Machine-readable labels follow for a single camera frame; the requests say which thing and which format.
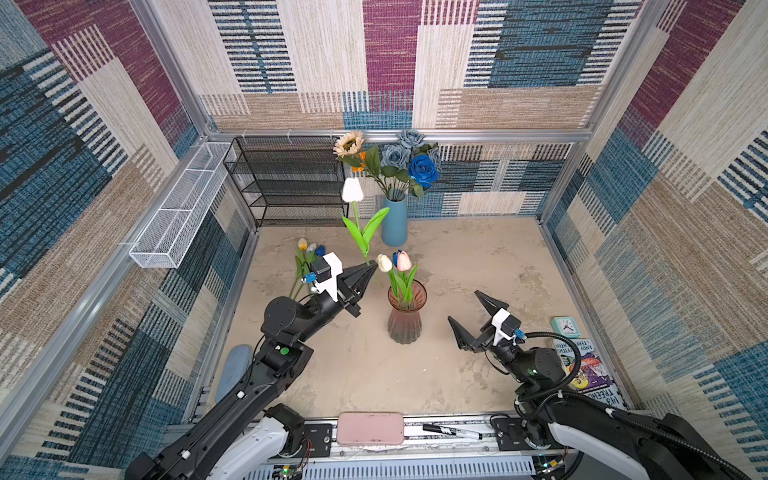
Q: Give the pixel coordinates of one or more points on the white wire mesh basket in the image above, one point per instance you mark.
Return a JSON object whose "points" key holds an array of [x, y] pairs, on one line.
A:
{"points": [[166, 239]]}

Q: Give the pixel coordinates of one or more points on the cream white tulip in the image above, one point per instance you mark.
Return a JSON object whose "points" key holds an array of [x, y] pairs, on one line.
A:
{"points": [[386, 266]]}

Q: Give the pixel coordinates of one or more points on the yellow tulip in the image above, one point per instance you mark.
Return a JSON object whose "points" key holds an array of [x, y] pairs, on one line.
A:
{"points": [[301, 267]]}

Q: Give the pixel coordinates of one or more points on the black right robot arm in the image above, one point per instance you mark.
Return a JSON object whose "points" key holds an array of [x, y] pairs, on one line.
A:
{"points": [[635, 445]]}

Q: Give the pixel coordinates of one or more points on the orange marigold flower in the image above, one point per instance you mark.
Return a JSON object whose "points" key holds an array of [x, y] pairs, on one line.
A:
{"points": [[358, 166]]}

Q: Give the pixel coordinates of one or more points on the pink tulip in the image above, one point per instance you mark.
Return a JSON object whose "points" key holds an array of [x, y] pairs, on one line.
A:
{"points": [[407, 271]]}

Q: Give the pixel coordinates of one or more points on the black mesh shelf rack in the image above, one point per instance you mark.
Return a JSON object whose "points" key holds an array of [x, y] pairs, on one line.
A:
{"points": [[288, 180]]}

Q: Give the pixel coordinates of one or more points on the grey blue glasses case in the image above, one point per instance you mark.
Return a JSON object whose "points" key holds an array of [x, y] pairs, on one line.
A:
{"points": [[237, 362]]}

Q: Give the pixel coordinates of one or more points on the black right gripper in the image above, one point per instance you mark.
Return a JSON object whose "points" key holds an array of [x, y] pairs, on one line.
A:
{"points": [[467, 342]]}

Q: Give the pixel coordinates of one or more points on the pink case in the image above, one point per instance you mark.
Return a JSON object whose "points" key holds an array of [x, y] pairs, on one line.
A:
{"points": [[370, 429]]}

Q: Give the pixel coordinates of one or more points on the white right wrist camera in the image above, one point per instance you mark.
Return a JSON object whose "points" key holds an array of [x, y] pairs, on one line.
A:
{"points": [[507, 327]]}

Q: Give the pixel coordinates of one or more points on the black marker pen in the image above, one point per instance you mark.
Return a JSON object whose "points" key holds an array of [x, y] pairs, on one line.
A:
{"points": [[451, 431]]}

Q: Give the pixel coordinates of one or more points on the dark red glass vase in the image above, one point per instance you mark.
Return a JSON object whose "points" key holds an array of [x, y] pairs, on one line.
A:
{"points": [[404, 324]]}

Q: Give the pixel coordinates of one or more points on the blue rose bouquet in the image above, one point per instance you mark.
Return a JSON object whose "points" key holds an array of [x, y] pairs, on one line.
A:
{"points": [[396, 157]]}

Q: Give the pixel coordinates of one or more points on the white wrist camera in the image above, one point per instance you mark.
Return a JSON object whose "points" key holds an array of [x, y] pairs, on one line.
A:
{"points": [[322, 276], [507, 327]]}

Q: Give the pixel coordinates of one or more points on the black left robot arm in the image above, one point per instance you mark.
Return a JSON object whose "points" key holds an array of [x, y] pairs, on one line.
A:
{"points": [[280, 360]]}

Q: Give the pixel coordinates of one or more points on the small teal clock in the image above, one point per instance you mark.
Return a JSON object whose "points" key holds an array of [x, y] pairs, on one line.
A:
{"points": [[566, 326]]}

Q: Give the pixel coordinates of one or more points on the colourful book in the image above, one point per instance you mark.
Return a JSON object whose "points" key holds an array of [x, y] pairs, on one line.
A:
{"points": [[594, 379]]}

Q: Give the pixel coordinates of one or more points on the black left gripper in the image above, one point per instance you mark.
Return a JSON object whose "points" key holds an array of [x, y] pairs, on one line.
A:
{"points": [[346, 296]]}

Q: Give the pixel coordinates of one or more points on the cream sunflower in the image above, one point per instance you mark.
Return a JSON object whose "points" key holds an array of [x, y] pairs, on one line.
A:
{"points": [[352, 143]]}

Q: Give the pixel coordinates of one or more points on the light blue ceramic vase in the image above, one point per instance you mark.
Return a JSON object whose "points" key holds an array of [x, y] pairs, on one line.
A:
{"points": [[394, 229]]}

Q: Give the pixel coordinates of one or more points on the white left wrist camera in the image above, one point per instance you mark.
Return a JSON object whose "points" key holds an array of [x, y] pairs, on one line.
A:
{"points": [[322, 276]]}

